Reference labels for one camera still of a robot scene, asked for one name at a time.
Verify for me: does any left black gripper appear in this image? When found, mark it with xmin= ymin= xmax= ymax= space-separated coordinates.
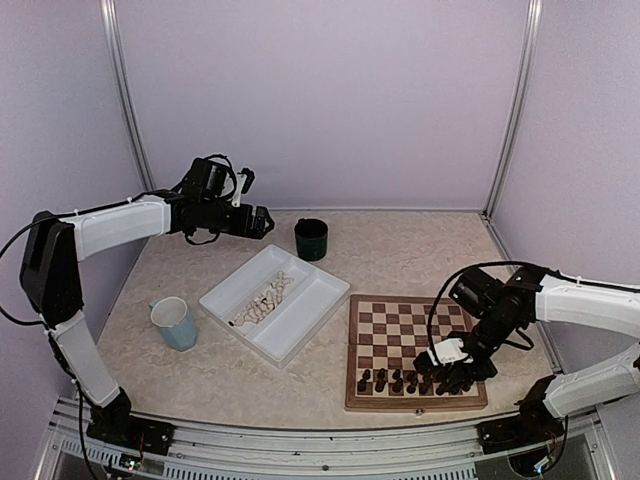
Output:
xmin=202 ymin=198 xmax=275 ymax=239

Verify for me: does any dark chess piece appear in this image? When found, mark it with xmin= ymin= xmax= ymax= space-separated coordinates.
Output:
xmin=418 ymin=382 xmax=432 ymax=396

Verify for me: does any wooden chess board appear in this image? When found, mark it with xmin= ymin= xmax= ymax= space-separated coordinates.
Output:
xmin=345 ymin=294 xmax=488 ymax=414

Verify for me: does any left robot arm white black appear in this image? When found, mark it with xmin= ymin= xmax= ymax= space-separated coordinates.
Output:
xmin=19 ymin=154 xmax=275 ymax=445

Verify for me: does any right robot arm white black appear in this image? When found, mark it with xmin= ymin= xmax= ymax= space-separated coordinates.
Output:
xmin=427 ymin=264 xmax=639 ymax=444

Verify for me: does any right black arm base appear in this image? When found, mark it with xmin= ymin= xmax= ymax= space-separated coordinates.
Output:
xmin=476 ymin=375 xmax=568 ymax=454

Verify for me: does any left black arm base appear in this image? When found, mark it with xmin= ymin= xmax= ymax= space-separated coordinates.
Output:
xmin=87 ymin=389 xmax=175 ymax=456

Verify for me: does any pile of white chess pieces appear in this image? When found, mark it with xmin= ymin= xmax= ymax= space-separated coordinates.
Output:
xmin=229 ymin=270 xmax=294 ymax=327

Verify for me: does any dark green cup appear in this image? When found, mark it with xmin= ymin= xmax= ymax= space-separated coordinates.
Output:
xmin=294 ymin=218 xmax=329 ymax=262

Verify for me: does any white divided plastic tray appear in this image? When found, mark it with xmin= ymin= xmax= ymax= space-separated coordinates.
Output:
xmin=199 ymin=245 xmax=350 ymax=369

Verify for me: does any light blue cup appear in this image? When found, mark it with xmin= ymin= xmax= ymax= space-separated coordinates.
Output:
xmin=149 ymin=296 xmax=197 ymax=352

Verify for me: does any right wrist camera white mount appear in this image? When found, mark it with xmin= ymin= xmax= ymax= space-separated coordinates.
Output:
xmin=413 ymin=338 xmax=472 ymax=372

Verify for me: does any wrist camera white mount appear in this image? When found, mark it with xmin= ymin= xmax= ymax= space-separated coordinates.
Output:
xmin=231 ymin=167 xmax=255 ymax=208
xmin=413 ymin=338 xmax=472 ymax=372

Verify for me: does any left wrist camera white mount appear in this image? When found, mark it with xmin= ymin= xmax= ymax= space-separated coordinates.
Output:
xmin=231 ymin=167 xmax=255 ymax=208

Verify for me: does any left aluminium frame post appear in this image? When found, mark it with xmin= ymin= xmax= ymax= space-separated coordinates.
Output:
xmin=99 ymin=0 xmax=155 ymax=190

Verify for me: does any aluminium frame post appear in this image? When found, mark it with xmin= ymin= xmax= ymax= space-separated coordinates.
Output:
xmin=99 ymin=0 xmax=155 ymax=190
xmin=483 ymin=0 xmax=544 ymax=223

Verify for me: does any right aluminium frame post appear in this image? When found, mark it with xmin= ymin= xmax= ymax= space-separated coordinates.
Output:
xmin=483 ymin=0 xmax=544 ymax=223

